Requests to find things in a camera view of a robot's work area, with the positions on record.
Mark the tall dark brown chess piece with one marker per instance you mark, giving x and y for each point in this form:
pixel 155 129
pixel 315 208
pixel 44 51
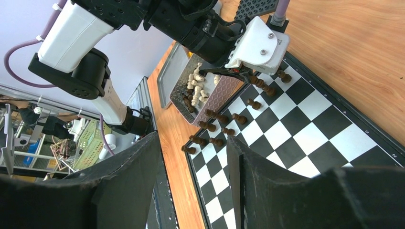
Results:
pixel 220 117

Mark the dark brown chess rook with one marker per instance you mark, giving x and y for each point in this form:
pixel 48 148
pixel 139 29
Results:
pixel 285 77

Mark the green plastic crate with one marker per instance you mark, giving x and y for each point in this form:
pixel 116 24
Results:
pixel 89 145

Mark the dark brown chess pawn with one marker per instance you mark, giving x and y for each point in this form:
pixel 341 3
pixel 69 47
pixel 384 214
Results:
pixel 216 142
pixel 198 140
pixel 228 131

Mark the folding chess board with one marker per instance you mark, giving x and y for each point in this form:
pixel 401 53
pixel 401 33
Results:
pixel 306 128

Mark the dark chess piece on board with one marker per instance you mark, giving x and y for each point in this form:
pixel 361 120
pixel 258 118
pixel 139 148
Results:
pixel 254 104

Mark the pink tin box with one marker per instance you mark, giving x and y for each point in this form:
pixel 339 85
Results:
pixel 191 97

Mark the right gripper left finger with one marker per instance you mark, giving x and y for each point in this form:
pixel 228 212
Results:
pixel 112 194

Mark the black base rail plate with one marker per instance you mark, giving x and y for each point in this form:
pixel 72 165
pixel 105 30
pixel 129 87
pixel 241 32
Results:
pixel 162 213

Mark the grey lego baseplate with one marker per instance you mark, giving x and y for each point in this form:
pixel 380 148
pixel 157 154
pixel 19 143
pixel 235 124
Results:
pixel 247 9

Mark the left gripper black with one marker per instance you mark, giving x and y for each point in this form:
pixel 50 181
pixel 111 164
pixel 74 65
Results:
pixel 197 27

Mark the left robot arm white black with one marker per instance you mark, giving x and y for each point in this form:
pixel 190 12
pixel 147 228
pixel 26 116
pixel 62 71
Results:
pixel 69 60

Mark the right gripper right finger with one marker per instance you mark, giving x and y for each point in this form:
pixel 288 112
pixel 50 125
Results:
pixel 267 196

